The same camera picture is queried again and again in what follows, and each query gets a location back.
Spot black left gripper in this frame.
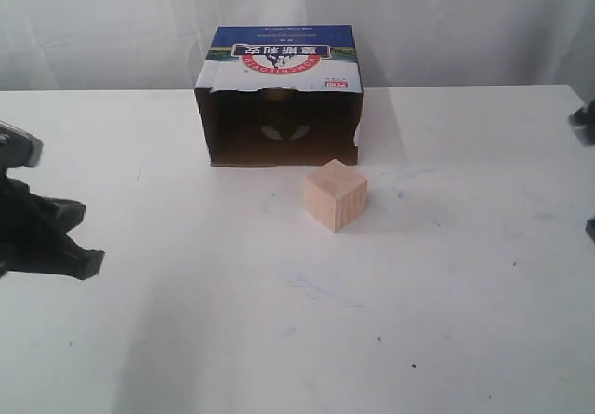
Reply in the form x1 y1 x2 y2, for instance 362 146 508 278
1 165 105 280

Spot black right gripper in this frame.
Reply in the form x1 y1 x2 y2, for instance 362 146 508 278
585 218 595 242

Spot light wooden cube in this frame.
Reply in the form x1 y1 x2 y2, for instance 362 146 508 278
304 159 368 233

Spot blue white cardboard box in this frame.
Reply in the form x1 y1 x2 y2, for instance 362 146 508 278
194 25 364 167

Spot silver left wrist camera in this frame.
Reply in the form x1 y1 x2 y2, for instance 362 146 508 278
0 121 44 170

